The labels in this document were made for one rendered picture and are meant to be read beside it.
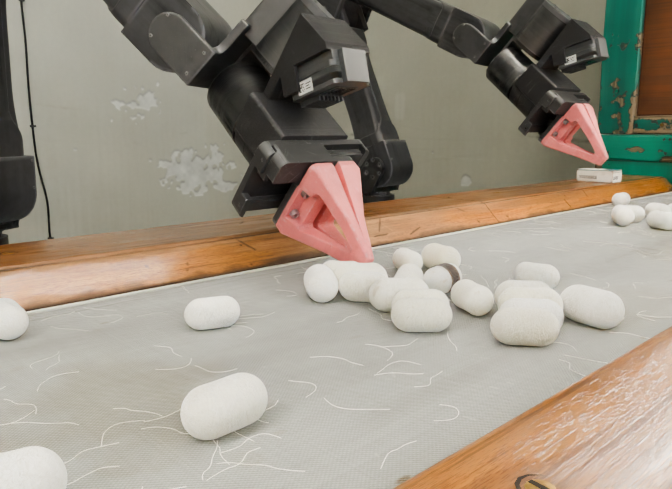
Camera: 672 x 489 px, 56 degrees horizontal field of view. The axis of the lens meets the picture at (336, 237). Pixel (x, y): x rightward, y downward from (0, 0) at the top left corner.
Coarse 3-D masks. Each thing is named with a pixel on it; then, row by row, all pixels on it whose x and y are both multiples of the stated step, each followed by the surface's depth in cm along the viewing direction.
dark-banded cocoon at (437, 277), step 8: (432, 272) 42; (440, 272) 41; (448, 272) 42; (424, 280) 42; (432, 280) 41; (440, 280) 41; (448, 280) 41; (432, 288) 41; (440, 288) 41; (448, 288) 42
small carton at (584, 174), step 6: (582, 168) 105; (588, 168) 105; (594, 168) 105; (582, 174) 104; (588, 174) 103; (594, 174) 102; (600, 174) 102; (606, 174) 101; (612, 174) 100; (618, 174) 102; (576, 180) 105; (582, 180) 104; (588, 180) 103; (594, 180) 102; (600, 180) 102; (606, 180) 101; (612, 180) 100; (618, 180) 102
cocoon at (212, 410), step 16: (208, 384) 23; (224, 384) 23; (240, 384) 23; (256, 384) 23; (192, 400) 22; (208, 400) 22; (224, 400) 22; (240, 400) 23; (256, 400) 23; (192, 416) 22; (208, 416) 22; (224, 416) 22; (240, 416) 22; (256, 416) 23; (192, 432) 22; (208, 432) 22; (224, 432) 22
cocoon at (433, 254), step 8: (424, 248) 50; (432, 248) 49; (440, 248) 48; (448, 248) 48; (424, 256) 49; (432, 256) 49; (440, 256) 48; (448, 256) 48; (456, 256) 48; (424, 264) 50; (432, 264) 49; (456, 264) 48
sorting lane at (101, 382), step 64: (384, 256) 55; (512, 256) 55; (576, 256) 55; (640, 256) 55; (64, 320) 37; (128, 320) 37; (256, 320) 37; (320, 320) 37; (384, 320) 37; (640, 320) 37; (0, 384) 28; (64, 384) 28; (128, 384) 28; (192, 384) 28; (320, 384) 28; (384, 384) 28; (448, 384) 28; (512, 384) 28; (0, 448) 22; (64, 448) 22; (128, 448) 22; (192, 448) 22; (256, 448) 22; (320, 448) 22; (384, 448) 22; (448, 448) 22
